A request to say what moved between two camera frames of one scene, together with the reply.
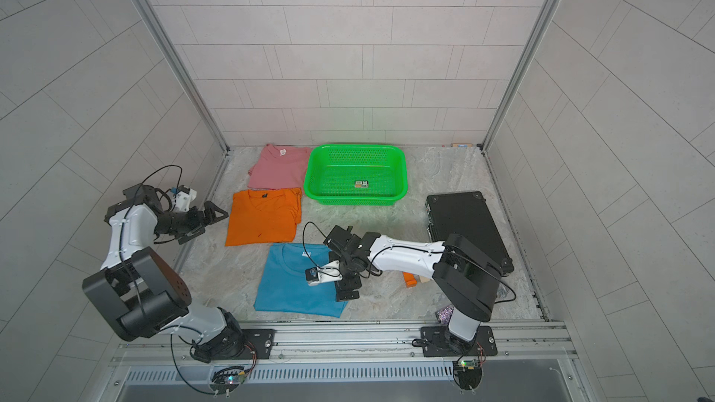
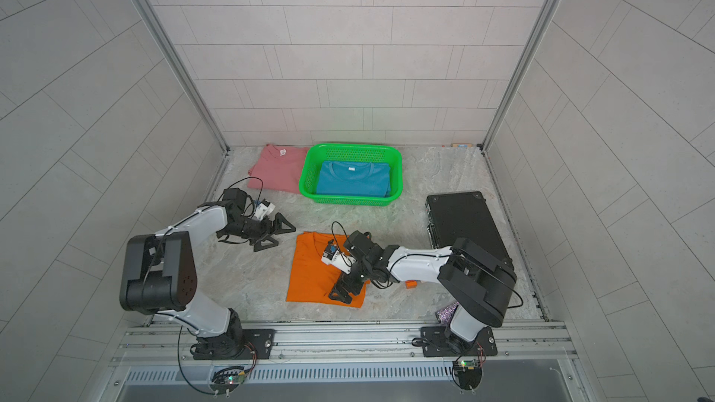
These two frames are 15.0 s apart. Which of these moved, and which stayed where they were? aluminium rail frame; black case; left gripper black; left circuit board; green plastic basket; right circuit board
Moved: left gripper black
Stayed: left circuit board; right circuit board; black case; green plastic basket; aluminium rail frame
